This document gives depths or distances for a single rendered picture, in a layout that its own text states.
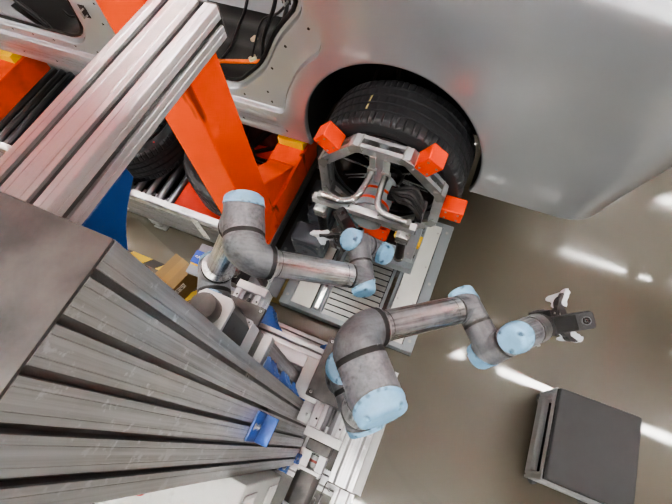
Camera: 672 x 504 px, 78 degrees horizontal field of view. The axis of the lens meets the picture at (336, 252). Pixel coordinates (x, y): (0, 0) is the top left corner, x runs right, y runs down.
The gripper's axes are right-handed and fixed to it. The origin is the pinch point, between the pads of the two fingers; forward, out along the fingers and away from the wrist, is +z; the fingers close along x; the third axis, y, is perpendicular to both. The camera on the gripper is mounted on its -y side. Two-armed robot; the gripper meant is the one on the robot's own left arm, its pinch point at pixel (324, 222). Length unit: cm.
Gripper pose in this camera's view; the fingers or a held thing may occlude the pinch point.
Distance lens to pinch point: 164.3
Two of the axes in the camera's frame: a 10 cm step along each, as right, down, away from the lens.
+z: -6.1, -3.2, 7.2
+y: 2.3, 8.1, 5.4
